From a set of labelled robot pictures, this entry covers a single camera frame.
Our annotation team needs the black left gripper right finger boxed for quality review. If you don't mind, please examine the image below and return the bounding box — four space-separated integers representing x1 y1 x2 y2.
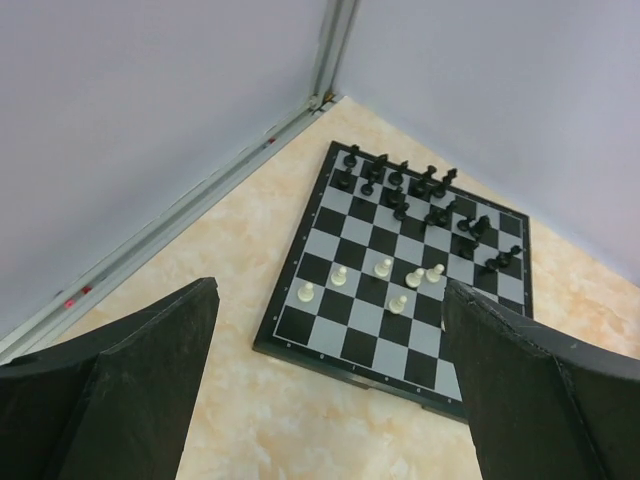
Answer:
442 281 639 479

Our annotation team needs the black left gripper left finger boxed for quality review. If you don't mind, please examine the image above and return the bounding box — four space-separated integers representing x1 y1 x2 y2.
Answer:
1 277 219 479

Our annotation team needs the black tall chess piece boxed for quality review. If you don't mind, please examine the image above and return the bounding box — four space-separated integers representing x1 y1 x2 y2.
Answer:
367 154 388 182

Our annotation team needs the black corner chess piece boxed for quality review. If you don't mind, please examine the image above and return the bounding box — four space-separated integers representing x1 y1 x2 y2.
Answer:
343 144 360 169

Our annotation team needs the white pawn right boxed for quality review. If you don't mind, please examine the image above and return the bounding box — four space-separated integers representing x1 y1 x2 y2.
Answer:
425 264 445 283

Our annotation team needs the white pawn front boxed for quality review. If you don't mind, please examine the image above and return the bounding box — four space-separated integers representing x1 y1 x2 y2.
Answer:
388 295 408 315

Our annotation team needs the white pawn leaning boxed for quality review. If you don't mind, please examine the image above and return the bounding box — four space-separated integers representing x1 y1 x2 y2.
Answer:
405 268 425 289

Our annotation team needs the white pawn centre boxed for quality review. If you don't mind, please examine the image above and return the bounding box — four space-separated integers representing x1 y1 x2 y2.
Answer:
374 258 393 278

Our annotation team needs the black and grey chessboard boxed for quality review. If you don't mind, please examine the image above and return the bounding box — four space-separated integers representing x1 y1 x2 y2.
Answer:
253 142 533 420

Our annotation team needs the white pawn far left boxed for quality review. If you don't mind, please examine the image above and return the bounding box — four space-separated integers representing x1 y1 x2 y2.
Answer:
297 282 314 303

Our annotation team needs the black back row piece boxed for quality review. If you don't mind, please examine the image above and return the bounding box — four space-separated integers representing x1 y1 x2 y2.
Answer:
388 160 409 186

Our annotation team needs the black pawn near corner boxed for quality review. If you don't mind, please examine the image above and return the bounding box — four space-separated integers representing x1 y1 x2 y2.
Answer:
335 168 352 190

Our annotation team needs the aluminium frame rail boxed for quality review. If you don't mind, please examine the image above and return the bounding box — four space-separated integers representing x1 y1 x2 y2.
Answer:
1 1 355 360

